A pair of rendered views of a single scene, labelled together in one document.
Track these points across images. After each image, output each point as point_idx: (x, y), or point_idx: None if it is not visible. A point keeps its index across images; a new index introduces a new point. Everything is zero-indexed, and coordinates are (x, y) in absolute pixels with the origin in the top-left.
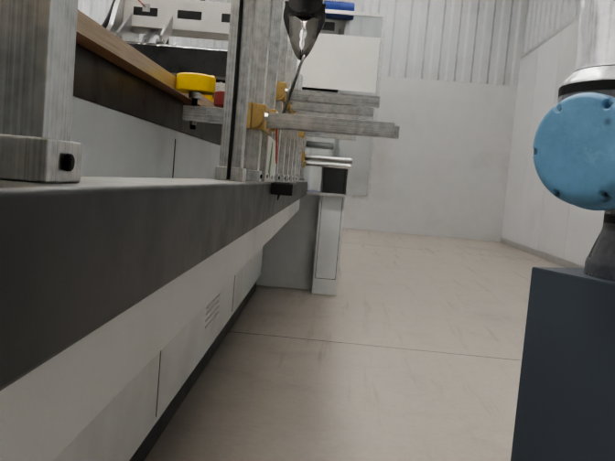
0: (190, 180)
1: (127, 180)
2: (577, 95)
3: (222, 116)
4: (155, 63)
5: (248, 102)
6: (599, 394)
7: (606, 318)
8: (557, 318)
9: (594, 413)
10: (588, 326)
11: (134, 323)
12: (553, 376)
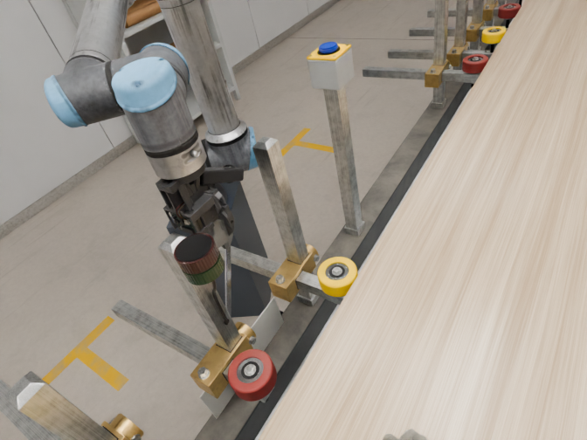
0: (397, 167)
1: (422, 127)
2: (252, 130)
3: (359, 201)
4: (390, 222)
5: (310, 245)
6: (247, 223)
7: (239, 204)
8: (237, 223)
9: (249, 230)
10: (239, 213)
11: None
12: (244, 238)
